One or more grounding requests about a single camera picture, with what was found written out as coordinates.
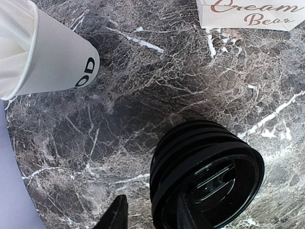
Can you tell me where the white paper gift bag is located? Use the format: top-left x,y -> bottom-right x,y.
196,0 -> 305,31

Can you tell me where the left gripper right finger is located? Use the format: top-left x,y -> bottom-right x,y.
176,195 -> 201,229

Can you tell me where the stack of black cup lids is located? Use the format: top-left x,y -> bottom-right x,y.
150,120 -> 264,229

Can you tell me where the white paper cup with straws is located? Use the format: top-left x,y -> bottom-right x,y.
0,0 -> 100,100

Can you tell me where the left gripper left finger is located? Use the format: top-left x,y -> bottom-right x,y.
93,195 -> 128,229

